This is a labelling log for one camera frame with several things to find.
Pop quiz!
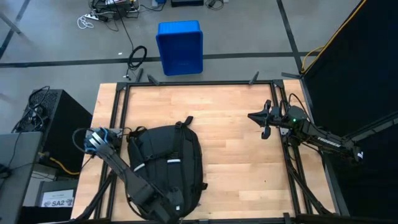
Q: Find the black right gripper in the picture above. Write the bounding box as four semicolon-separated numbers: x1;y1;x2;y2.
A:
248;99;292;140

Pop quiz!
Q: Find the black backpack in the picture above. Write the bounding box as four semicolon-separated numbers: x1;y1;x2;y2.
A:
126;115;208;222

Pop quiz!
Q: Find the black curtain panel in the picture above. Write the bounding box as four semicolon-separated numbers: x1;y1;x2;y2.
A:
300;0;398;224

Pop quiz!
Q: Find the grey case with SA2 label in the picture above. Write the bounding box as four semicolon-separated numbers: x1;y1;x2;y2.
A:
36;179;78;208

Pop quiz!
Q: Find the blue plastic bin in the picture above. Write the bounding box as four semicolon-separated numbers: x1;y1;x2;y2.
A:
155;20;204;77

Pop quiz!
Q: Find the black computer tower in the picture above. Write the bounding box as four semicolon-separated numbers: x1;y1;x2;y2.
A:
18;89;93;175

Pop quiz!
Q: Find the black power adapter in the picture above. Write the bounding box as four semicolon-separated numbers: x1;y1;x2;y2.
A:
205;0;230;10

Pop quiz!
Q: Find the black flat box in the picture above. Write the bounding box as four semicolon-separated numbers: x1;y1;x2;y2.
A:
170;0;205;8

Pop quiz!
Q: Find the grey desk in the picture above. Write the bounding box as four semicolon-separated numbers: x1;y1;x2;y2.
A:
0;131;44;224

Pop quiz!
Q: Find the white power strip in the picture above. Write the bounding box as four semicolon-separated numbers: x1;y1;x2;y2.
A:
83;11;109;22

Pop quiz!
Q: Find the black aluminium table frame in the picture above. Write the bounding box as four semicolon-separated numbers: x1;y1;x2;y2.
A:
70;68;349;224

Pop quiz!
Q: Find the thick yellow power cable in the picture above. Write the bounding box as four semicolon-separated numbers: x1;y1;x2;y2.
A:
37;151;81;176

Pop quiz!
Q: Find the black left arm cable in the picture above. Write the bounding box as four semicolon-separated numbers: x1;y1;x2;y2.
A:
72;126;94;154

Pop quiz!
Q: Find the long thin yellow cable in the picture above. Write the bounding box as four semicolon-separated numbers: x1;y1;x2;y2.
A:
300;0;368;74

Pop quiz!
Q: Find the coiled black cable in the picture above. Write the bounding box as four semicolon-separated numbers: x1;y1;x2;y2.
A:
124;45;148;80

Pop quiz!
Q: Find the black cable bundle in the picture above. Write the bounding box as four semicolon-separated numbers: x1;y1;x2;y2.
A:
11;86;51;134

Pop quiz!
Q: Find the black device with cables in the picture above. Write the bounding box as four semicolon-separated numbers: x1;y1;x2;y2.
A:
88;0;141;20

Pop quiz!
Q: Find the white coiled cable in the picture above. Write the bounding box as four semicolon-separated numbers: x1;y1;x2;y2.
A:
76;14;95;30

